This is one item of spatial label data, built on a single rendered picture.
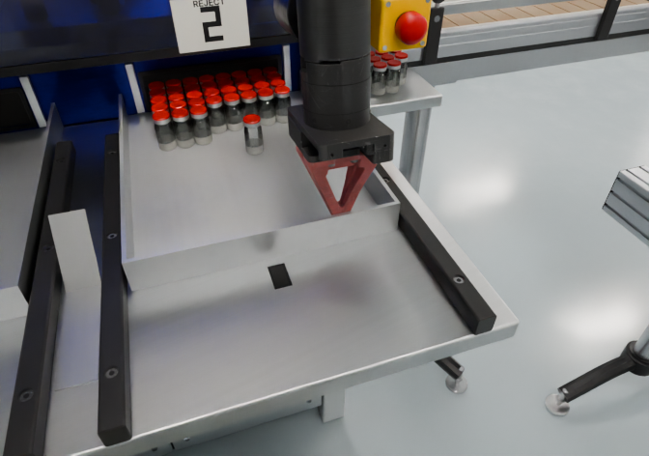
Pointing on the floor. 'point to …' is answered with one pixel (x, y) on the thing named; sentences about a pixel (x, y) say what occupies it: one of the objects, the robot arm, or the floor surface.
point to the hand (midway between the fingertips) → (339, 210)
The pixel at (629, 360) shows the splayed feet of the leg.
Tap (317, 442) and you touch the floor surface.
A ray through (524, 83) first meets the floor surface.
